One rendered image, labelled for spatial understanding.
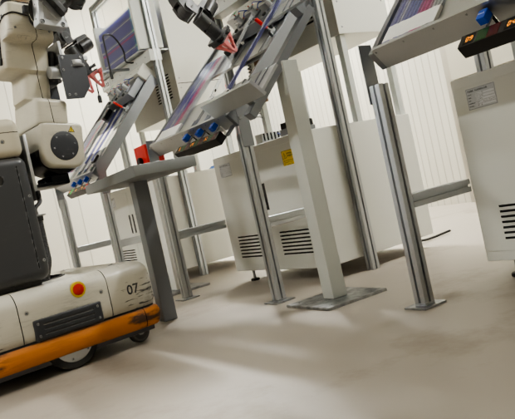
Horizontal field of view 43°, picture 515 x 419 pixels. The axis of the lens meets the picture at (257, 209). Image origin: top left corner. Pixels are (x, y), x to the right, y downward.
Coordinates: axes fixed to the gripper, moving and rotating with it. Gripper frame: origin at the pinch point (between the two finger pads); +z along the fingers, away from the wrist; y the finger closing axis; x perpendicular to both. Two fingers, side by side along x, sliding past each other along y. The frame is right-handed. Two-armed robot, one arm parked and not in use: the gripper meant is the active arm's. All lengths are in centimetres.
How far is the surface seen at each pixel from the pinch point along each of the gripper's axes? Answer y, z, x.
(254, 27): 7.3, 6.6, -24.2
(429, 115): 93, 204, -171
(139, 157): 99, 18, 8
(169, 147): 47, 11, 25
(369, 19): -19, 43, -50
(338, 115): -14.8, 47.7, 1.6
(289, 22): -13.7, 10.5, -18.8
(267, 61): -10.7, 10.1, 2.8
